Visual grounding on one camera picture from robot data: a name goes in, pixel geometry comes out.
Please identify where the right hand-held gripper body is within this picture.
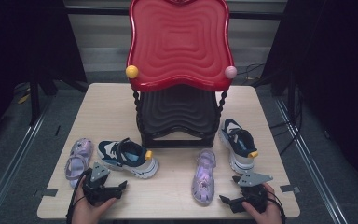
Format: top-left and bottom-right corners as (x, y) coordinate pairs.
(232, 171), (274, 214)

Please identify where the red and black shoe rack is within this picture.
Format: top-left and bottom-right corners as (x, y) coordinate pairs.
(125, 0), (238, 149)

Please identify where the purple sandal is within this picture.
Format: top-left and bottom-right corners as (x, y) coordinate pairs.
(190, 148), (217, 205)
(64, 138), (94, 189)

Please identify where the metal floor rail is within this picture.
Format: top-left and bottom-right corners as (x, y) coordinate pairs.
(0, 102), (52, 224)
(274, 97), (349, 224)

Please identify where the yellow object on floor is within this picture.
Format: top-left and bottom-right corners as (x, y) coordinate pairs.
(17, 92), (32, 105)

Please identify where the black curtain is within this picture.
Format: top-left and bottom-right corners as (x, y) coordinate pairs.
(260, 0), (358, 195)
(0, 0), (88, 150)

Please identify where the black metal stand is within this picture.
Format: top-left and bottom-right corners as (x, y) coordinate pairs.
(27, 71), (43, 127)
(287, 69), (297, 125)

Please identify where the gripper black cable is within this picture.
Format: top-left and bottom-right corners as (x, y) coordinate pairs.
(265, 189), (288, 220)
(65, 168), (93, 224)

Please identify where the person's right hand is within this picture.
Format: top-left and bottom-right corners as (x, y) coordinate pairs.
(241, 183), (283, 224)

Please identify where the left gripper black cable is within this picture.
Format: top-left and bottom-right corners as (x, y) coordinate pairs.
(65, 168), (93, 224)

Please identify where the gray tape strip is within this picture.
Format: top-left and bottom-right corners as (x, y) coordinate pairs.
(34, 188), (59, 199)
(279, 184), (301, 194)

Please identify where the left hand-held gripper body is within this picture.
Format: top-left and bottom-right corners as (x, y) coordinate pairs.
(82, 161), (114, 207)

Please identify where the person's left hand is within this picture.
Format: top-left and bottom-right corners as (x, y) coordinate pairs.
(71, 180), (117, 224)

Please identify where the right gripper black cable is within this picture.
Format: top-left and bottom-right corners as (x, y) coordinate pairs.
(265, 189), (288, 220)

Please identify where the navy and white sneaker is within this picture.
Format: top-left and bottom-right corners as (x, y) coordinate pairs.
(96, 137), (160, 180)
(218, 118), (259, 175)

